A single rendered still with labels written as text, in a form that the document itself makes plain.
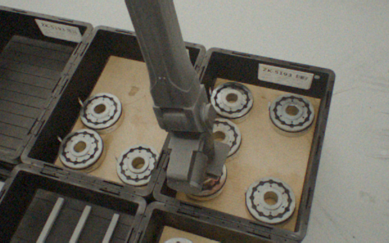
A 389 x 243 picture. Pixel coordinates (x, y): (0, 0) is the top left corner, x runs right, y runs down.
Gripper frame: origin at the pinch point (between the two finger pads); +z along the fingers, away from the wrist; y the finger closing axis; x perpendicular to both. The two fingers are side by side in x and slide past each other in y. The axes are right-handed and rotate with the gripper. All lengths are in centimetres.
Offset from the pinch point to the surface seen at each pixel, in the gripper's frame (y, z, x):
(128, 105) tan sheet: -25.0, 8.9, 12.9
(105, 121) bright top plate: -27.2, 5.7, 5.7
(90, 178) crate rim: -20.3, -2.6, -10.1
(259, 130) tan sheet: 7.9, 8.2, 16.1
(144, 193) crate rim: -8.6, -2.9, -9.4
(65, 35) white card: -49, 5, 26
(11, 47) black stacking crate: -65, 11, 20
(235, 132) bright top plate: 3.2, 5.1, 12.4
